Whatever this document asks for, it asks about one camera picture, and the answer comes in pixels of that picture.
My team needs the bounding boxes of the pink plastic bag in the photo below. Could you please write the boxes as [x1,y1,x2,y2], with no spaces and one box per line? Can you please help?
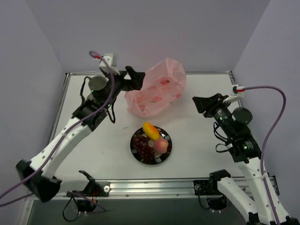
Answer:
[124,58,186,118]

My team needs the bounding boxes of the orange fake fruit slice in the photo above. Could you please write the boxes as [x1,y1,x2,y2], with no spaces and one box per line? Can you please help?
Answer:
[142,122,160,141]

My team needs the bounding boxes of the fake peach pink yellow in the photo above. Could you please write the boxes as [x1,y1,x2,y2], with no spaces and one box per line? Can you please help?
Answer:
[153,138,169,154]

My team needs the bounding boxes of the red fake grape bunch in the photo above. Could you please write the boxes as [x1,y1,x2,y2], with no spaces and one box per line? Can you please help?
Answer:
[131,134,155,164]

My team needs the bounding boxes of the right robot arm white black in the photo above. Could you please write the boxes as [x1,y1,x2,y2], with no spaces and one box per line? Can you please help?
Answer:
[192,93,299,225]

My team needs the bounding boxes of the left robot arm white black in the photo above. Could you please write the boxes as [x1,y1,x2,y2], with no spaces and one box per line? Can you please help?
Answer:
[16,66,145,203]

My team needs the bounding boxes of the round plate dark rim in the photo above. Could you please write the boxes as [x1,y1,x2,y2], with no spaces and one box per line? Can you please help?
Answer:
[130,127,173,165]

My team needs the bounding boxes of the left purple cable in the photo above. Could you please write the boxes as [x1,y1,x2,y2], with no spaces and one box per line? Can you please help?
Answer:
[0,50,115,214]

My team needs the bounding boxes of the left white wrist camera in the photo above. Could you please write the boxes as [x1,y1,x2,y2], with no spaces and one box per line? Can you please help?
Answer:
[99,53,120,75]

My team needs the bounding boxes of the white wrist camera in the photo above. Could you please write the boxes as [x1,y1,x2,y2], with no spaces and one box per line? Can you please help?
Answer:
[223,84,245,104]
[99,53,120,75]

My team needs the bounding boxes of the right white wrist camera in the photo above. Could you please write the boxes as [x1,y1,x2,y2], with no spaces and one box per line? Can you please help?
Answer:
[223,84,245,104]

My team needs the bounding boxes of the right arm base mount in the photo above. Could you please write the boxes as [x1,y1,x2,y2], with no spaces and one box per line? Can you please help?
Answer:
[193,179,223,196]

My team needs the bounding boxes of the aluminium front rail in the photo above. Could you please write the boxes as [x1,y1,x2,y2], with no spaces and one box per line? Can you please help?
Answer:
[25,177,280,200]

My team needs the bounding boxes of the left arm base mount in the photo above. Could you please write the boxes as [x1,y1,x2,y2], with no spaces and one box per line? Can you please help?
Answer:
[66,170,111,197]

